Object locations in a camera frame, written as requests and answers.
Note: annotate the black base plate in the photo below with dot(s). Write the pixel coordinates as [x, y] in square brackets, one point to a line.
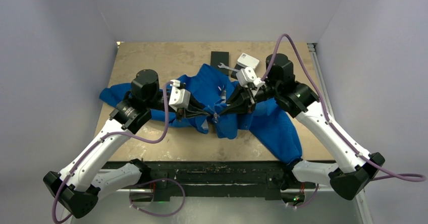
[269, 180]

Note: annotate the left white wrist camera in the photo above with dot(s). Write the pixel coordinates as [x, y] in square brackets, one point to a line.
[179, 96]

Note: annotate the blue zip jacket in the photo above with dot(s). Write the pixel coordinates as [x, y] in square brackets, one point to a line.
[268, 122]

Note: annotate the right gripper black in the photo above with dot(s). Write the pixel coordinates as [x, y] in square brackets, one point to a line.
[241, 105]

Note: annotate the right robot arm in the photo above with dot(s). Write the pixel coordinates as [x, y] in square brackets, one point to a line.
[350, 173]

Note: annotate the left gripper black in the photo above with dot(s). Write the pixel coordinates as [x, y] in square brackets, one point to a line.
[195, 109]

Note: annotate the aluminium frame rail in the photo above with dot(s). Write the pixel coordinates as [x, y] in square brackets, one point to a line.
[325, 207]

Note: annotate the silver wrench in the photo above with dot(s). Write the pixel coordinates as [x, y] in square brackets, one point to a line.
[223, 66]

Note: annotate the right side aluminium rail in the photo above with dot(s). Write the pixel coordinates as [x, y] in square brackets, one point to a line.
[322, 86]

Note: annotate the black flat block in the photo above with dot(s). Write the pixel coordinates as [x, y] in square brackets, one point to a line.
[218, 57]

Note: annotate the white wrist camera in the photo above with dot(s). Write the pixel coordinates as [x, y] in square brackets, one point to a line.
[248, 78]
[179, 96]

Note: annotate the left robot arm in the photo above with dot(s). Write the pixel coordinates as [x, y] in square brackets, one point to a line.
[79, 185]

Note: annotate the white small box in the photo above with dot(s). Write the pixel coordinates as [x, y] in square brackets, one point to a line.
[245, 60]

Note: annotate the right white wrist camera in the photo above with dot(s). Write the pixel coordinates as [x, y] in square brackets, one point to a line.
[248, 78]

